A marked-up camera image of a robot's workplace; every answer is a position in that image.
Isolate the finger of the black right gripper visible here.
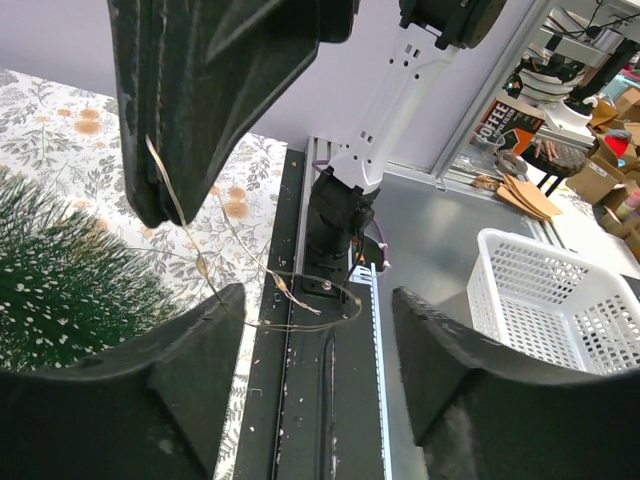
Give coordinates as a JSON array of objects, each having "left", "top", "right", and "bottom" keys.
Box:
[{"left": 108, "top": 0, "right": 355, "bottom": 227}]

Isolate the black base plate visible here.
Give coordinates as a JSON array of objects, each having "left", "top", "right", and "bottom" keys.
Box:
[{"left": 232, "top": 147, "right": 386, "bottom": 480}]

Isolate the coffee filter box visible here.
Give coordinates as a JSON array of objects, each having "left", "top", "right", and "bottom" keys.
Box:
[{"left": 469, "top": 93, "right": 545, "bottom": 155}]

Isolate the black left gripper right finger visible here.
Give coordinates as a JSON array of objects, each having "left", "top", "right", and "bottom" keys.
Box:
[{"left": 392, "top": 287, "right": 639, "bottom": 479}]

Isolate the white plastic basket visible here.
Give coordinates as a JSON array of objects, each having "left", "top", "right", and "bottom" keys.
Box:
[{"left": 467, "top": 228, "right": 639, "bottom": 376}]

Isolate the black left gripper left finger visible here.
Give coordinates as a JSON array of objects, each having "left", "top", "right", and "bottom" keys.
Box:
[{"left": 1, "top": 283, "right": 245, "bottom": 479}]

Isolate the aluminium frame post right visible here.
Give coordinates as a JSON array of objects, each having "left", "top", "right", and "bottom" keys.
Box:
[{"left": 431, "top": 1, "right": 556, "bottom": 192}]

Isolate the thin gold ribbon loop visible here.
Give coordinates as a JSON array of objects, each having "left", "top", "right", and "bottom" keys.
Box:
[{"left": 145, "top": 134, "right": 362, "bottom": 333}]

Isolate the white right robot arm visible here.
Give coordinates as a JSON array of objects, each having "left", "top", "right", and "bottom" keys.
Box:
[{"left": 108, "top": 1, "right": 503, "bottom": 259}]

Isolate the cardboard boxes clutter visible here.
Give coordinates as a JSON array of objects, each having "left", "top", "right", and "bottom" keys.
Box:
[{"left": 567, "top": 86, "right": 639, "bottom": 257}]

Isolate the small green christmas tree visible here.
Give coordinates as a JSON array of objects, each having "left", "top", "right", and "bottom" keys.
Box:
[{"left": 1, "top": 168, "right": 178, "bottom": 372}]

